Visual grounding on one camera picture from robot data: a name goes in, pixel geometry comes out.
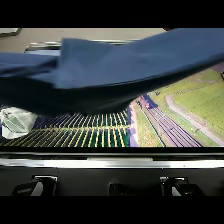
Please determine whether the white garment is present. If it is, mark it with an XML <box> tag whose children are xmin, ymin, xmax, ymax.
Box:
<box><xmin>0</xmin><ymin>106</ymin><xmax>39</xmax><ymax>140</ymax></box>

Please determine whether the silver frame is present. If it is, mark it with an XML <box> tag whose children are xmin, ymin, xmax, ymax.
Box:
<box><xmin>0</xmin><ymin>151</ymin><xmax>224</xmax><ymax>197</ymax></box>

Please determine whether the navy blue garment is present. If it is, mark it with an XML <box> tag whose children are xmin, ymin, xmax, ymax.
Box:
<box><xmin>0</xmin><ymin>28</ymin><xmax>224</xmax><ymax>117</ymax></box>

